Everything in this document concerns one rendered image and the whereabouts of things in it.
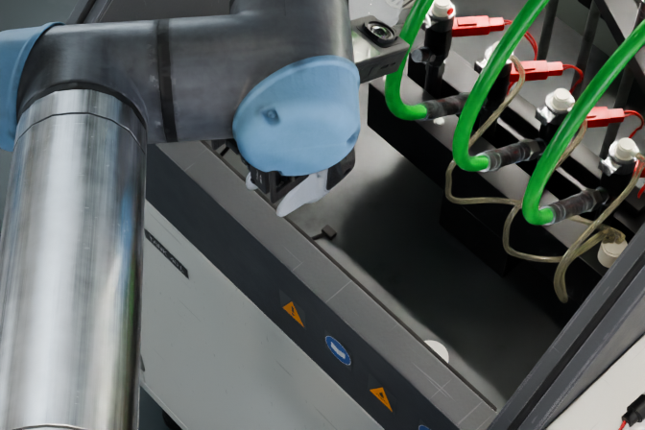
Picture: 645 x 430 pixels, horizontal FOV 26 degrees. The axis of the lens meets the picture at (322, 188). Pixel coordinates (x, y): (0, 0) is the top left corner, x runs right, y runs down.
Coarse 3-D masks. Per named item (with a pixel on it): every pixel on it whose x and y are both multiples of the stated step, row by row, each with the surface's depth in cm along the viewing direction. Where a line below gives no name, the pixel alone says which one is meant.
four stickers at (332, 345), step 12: (288, 300) 148; (288, 312) 150; (300, 312) 147; (300, 324) 150; (324, 336) 146; (336, 348) 146; (348, 360) 145; (372, 384) 144; (384, 396) 143; (420, 420) 139
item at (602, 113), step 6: (594, 108) 137; (600, 108) 137; (606, 108) 137; (618, 108) 138; (588, 114) 137; (594, 114) 137; (600, 114) 137; (606, 114) 137; (612, 114) 137; (618, 114) 137; (588, 120) 137; (594, 120) 137; (600, 120) 137; (606, 120) 137; (612, 120) 137; (618, 120) 137; (588, 126) 137; (594, 126) 137; (600, 126) 138; (606, 126) 138
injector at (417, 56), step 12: (432, 12) 141; (444, 24) 141; (432, 36) 143; (444, 36) 143; (420, 48) 145; (432, 48) 145; (444, 48) 144; (420, 60) 144; (432, 60) 146; (444, 60) 148; (432, 72) 148; (432, 84) 150
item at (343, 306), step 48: (192, 144) 151; (192, 192) 151; (240, 192) 147; (192, 240) 161; (240, 240) 148; (288, 240) 144; (240, 288) 158; (288, 288) 146; (336, 288) 141; (288, 336) 155; (336, 336) 143; (384, 336) 138; (384, 384) 141; (432, 384) 135
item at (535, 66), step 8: (528, 64) 140; (536, 64) 140; (544, 64) 140; (552, 64) 141; (560, 64) 141; (512, 72) 140; (528, 72) 140; (536, 72) 140; (544, 72) 140; (552, 72) 140; (560, 72) 140; (512, 80) 140; (528, 80) 141; (536, 80) 141
